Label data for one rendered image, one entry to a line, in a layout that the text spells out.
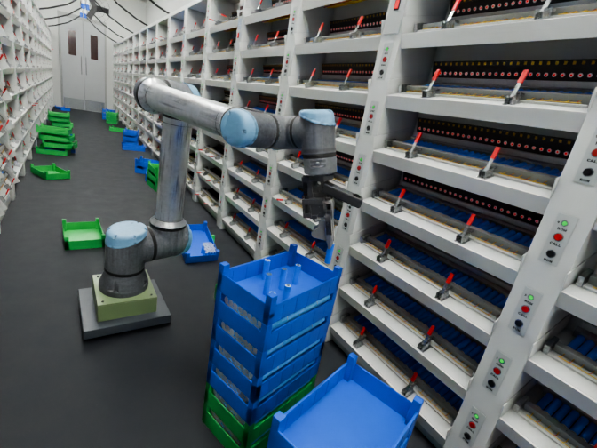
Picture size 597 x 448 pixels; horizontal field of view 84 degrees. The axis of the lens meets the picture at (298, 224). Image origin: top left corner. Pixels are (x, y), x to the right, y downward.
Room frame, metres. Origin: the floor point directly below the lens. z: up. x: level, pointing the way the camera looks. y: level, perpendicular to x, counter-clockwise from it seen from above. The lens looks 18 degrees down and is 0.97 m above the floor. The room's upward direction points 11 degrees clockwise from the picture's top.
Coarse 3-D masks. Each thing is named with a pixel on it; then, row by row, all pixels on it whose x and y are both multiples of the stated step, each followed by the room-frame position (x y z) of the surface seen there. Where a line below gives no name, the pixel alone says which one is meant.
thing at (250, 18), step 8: (272, 0) 2.49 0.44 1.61; (280, 0) 2.10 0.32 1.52; (288, 0) 2.34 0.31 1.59; (248, 8) 2.45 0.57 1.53; (256, 8) 2.48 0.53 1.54; (264, 8) 2.51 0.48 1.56; (272, 8) 2.27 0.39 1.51; (280, 8) 2.04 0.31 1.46; (288, 8) 1.98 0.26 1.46; (248, 16) 2.38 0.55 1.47; (256, 16) 2.29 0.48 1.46; (264, 16) 2.20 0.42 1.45; (272, 16) 2.13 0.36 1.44; (280, 16) 2.06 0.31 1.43; (288, 16) 2.22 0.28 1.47
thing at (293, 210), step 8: (288, 184) 1.92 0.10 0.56; (296, 184) 1.96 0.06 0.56; (272, 192) 1.87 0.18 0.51; (280, 192) 1.88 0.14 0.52; (272, 200) 1.86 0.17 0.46; (336, 200) 1.67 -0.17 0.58; (280, 208) 1.79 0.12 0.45; (288, 208) 1.71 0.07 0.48; (296, 208) 1.68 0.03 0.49; (296, 216) 1.65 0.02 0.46; (304, 224) 1.59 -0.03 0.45; (312, 224) 1.53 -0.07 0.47; (336, 232) 1.37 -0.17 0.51
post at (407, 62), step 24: (408, 0) 1.30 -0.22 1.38; (432, 0) 1.36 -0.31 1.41; (408, 48) 1.33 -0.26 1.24; (432, 48) 1.40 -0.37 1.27; (408, 72) 1.35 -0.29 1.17; (384, 96) 1.31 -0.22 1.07; (384, 120) 1.31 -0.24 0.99; (408, 120) 1.39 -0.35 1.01; (360, 144) 1.36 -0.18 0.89; (384, 168) 1.35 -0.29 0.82; (360, 192) 1.31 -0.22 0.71; (360, 216) 1.31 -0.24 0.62; (336, 240) 1.37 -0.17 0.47; (360, 264) 1.35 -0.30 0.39; (336, 312) 1.31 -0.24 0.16
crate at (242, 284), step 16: (272, 256) 0.95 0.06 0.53; (288, 256) 1.01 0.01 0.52; (304, 256) 1.00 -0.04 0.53; (224, 272) 0.78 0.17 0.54; (240, 272) 0.85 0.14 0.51; (256, 272) 0.90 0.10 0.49; (272, 272) 0.94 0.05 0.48; (288, 272) 0.96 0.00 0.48; (304, 272) 0.98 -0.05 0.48; (320, 272) 0.95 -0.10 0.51; (336, 272) 0.90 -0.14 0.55; (224, 288) 0.78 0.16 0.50; (240, 288) 0.74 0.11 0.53; (256, 288) 0.83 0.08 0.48; (272, 288) 0.85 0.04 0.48; (304, 288) 0.88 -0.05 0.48; (320, 288) 0.83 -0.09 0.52; (336, 288) 0.90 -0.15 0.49; (240, 304) 0.73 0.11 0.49; (256, 304) 0.70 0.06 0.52; (272, 304) 0.68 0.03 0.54; (288, 304) 0.72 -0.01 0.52; (304, 304) 0.78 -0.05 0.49; (272, 320) 0.68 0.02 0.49
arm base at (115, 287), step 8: (104, 272) 1.18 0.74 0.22; (144, 272) 1.25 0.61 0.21; (104, 280) 1.16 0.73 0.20; (112, 280) 1.15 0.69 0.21; (120, 280) 1.16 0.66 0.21; (128, 280) 1.17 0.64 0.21; (136, 280) 1.20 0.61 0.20; (144, 280) 1.25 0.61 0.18; (104, 288) 1.15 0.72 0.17; (112, 288) 1.15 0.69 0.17; (120, 288) 1.15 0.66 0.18; (128, 288) 1.17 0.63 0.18; (136, 288) 1.19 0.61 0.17; (144, 288) 1.22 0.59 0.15; (112, 296) 1.14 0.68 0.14; (120, 296) 1.15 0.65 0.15; (128, 296) 1.16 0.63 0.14
